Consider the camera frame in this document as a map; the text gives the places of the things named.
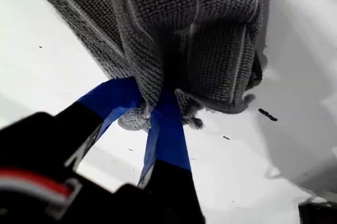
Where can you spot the grey striped towel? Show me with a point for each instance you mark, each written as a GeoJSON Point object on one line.
{"type": "Point", "coordinates": [163, 31]}

